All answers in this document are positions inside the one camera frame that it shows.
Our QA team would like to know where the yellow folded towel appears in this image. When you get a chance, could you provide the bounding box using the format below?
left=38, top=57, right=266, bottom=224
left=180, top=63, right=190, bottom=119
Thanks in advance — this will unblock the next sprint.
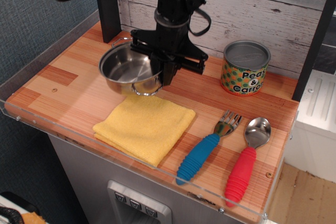
left=92, top=96, right=196, bottom=167

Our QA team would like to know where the spoon with red handle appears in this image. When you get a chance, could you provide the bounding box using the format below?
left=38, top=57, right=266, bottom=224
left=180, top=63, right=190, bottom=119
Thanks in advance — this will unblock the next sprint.
left=224, top=117, right=271, bottom=207

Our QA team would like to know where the small stainless steel pot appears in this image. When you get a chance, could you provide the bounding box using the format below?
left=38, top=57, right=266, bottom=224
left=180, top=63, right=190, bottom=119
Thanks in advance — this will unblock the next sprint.
left=99, top=37, right=163, bottom=96

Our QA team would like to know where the fork with blue handle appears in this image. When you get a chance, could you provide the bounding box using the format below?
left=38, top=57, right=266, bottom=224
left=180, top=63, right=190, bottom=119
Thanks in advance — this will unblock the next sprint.
left=175, top=110, right=242, bottom=185

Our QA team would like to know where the grey toy fridge cabinet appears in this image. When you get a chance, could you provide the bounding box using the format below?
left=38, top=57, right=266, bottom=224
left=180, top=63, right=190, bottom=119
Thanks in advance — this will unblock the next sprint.
left=49, top=135, right=268, bottom=223

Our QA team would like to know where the white toy sink unit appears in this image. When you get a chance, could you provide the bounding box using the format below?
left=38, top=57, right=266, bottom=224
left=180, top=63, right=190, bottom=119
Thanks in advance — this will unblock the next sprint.
left=285, top=70, right=335, bottom=182

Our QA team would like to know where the clear acrylic guard rail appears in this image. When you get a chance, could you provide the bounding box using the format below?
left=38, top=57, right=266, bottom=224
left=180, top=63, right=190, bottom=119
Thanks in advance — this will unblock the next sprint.
left=5, top=14, right=298, bottom=210

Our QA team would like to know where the orange object bottom left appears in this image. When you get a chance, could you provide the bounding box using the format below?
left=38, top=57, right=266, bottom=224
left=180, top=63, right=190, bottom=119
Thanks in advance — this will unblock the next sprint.
left=21, top=212, right=46, bottom=224

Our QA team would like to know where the peas and carrots tin can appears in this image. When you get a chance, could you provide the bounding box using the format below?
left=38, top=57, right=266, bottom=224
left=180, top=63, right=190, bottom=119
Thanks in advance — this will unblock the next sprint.
left=221, top=40, right=271, bottom=97

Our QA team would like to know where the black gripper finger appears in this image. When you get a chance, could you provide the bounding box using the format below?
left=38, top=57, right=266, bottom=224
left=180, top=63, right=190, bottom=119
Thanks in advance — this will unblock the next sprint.
left=150, top=53, right=165, bottom=75
left=163, top=61, right=181, bottom=86

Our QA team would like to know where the black vertical post right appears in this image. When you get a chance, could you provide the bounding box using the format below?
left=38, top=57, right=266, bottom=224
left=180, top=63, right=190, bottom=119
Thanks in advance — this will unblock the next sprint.
left=292, top=0, right=335, bottom=102

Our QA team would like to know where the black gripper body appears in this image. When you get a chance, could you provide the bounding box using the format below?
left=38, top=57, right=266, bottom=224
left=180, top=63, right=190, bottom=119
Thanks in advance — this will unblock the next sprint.
left=131, top=16, right=208, bottom=74

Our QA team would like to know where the black vertical post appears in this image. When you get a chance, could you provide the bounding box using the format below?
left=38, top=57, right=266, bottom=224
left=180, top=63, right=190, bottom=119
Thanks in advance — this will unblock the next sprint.
left=97, top=0, right=121, bottom=43
left=292, top=0, right=335, bottom=102

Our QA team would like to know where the black vertical post left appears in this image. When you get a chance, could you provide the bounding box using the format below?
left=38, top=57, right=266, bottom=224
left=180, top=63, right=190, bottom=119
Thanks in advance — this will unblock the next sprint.
left=97, top=0, right=121, bottom=43

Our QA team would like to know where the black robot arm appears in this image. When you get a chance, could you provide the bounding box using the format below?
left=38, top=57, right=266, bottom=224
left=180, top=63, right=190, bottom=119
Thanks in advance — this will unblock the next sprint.
left=131, top=0, right=211, bottom=86

